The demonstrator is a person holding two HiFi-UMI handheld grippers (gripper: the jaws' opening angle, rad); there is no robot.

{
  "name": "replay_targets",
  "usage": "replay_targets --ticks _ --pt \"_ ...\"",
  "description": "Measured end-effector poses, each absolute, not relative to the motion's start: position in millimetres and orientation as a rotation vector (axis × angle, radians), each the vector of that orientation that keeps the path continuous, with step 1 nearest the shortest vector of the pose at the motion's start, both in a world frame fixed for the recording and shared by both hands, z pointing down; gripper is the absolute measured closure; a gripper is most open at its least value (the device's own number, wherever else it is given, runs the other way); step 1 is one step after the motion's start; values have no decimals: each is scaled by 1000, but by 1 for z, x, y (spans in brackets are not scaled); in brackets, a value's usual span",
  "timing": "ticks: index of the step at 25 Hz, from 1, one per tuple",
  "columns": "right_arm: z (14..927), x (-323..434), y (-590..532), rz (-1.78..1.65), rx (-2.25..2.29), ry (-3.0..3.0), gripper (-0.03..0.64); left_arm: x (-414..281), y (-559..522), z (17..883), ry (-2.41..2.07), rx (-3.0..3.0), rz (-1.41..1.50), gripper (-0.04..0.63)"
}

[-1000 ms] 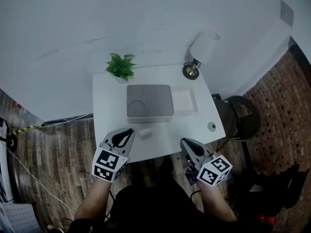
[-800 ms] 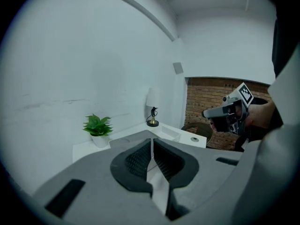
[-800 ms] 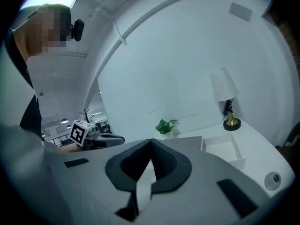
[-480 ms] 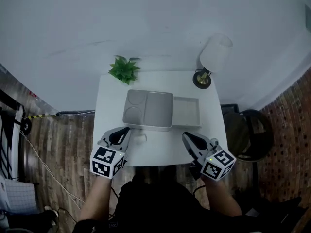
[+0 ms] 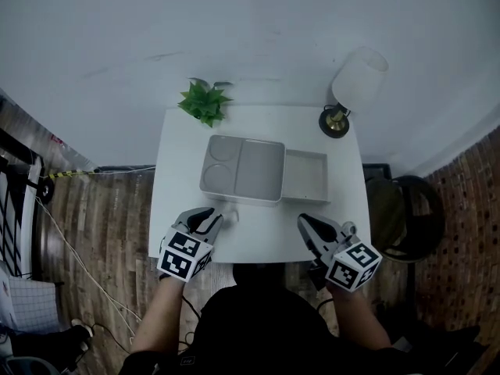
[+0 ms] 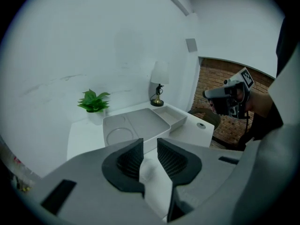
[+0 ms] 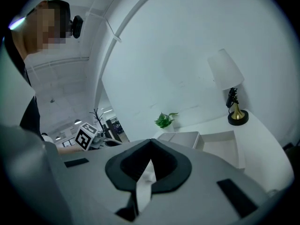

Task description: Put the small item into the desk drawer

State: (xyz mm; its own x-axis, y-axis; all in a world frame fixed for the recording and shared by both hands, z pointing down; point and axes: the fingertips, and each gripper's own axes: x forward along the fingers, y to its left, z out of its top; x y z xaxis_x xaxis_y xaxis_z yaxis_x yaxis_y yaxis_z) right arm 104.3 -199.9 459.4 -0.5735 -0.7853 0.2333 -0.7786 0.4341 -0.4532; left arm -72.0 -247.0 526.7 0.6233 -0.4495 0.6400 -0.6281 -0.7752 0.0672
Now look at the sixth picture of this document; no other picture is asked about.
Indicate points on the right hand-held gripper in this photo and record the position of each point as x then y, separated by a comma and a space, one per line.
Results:
227, 108

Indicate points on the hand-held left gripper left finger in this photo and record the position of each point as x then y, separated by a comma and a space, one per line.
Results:
93, 172

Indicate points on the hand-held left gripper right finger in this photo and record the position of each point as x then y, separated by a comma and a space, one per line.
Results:
206, 172

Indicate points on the white rectangular tray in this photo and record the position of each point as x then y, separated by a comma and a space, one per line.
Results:
171, 117

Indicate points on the person's right forearm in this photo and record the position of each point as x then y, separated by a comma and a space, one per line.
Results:
260, 104

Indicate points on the person's right hand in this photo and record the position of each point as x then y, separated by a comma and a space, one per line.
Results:
213, 106

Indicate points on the white table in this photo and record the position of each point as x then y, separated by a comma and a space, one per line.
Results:
84, 137

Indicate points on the white shade table lamp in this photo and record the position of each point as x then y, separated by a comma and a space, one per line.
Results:
159, 72

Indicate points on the person's black clothing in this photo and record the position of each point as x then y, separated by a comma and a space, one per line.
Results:
264, 128

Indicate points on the grey divided tray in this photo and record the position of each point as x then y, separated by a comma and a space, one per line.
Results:
138, 125

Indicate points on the green potted plant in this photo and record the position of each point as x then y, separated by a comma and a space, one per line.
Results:
93, 101

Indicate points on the clear plastic bottle red label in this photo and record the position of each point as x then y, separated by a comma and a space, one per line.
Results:
16, 165

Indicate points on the grey wall panel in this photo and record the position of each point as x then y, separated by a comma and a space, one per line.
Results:
191, 45

